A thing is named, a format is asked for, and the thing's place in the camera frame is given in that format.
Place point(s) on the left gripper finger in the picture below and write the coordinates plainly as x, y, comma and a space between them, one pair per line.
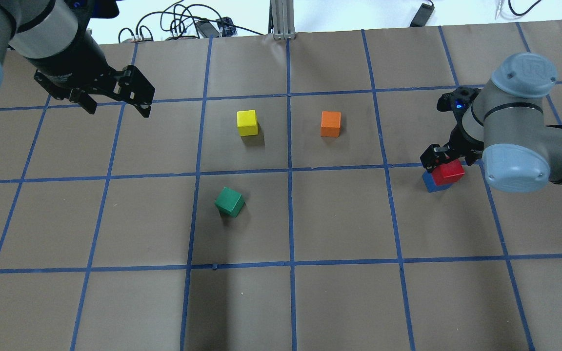
144, 110
87, 103

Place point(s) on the yellow block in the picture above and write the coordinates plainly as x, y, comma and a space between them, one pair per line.
247, 123

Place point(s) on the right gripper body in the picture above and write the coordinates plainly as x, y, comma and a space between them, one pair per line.
438, 157

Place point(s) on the blue block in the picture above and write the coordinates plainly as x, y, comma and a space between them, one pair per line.
434, 182

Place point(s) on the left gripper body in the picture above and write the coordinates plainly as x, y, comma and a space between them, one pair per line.
68, 59

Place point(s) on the green block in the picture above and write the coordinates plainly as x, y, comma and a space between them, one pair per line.
229, 202

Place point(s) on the red block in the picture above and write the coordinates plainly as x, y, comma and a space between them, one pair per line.
448, 173

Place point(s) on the black power adapter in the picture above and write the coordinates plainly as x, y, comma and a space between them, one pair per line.
206, 29

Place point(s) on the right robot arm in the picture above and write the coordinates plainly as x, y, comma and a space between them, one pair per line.
502, 125

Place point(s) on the aluminium frame post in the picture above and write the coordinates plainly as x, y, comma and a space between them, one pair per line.
281, 19

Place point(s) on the orange block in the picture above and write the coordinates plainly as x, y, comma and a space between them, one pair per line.
330, 124

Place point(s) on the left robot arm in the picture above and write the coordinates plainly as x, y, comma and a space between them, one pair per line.
52, 35

